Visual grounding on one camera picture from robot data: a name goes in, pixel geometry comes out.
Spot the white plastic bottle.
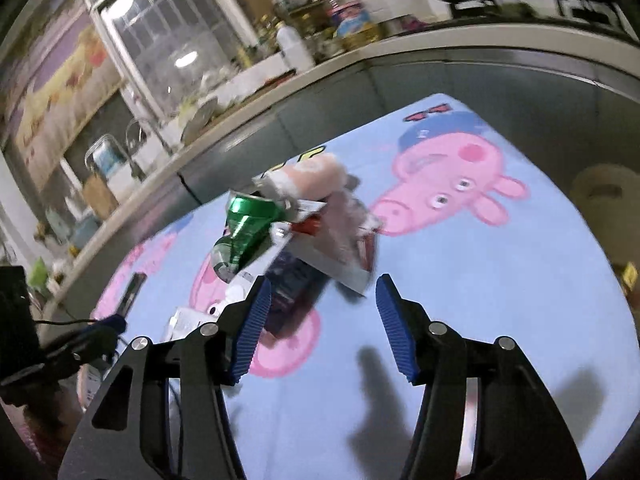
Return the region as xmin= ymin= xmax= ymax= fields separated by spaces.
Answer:
xmin=276 ymin=22 xmax=316 ymax=73

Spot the blue snack bag on counter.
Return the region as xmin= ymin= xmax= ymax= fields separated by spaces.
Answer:
xmin=329 ymin=0 xmax=372 ymax=38

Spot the white red snack wrapper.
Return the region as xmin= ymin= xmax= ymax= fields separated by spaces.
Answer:
xmin=286 ymin=190 xmax=382 ymax=296

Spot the beige round trash bin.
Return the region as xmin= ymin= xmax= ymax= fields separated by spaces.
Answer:
xmin=570 ymin=164 xmax=639 ymax=295

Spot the crushed green can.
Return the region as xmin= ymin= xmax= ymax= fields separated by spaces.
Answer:
xmin=210 ymin=191 xmax=291 ymax=283

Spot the pink sausage wrapper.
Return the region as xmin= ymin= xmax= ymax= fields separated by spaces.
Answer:
xmin=254 ymin=153 xmax=348 ymax=202

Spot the dark blue drink carton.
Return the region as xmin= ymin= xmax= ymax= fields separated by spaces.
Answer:
xmin=265 ymin=250 xmax=329 ymax=339

